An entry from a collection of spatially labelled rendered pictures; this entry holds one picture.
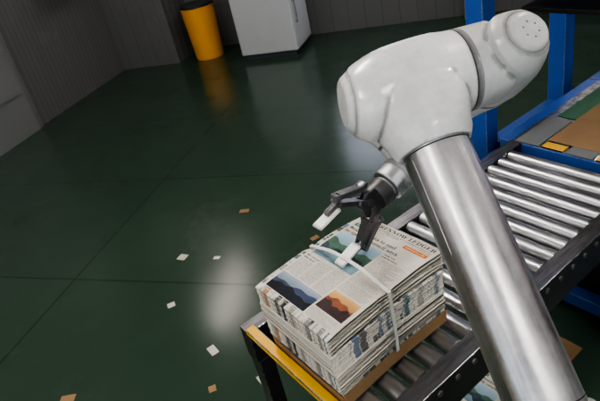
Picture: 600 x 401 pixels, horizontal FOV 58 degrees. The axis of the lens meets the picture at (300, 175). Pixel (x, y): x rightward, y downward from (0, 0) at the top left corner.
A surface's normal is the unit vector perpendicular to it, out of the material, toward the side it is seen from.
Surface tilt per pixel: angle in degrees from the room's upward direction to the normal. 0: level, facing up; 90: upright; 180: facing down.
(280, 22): 90
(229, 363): 0
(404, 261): 1
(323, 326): 6
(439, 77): 51
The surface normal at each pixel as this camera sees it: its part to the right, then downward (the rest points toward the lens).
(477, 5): -0.77, 0.43
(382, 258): -0.23, -0.84
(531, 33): 0.20, -0.30
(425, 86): 0.00, -0.22
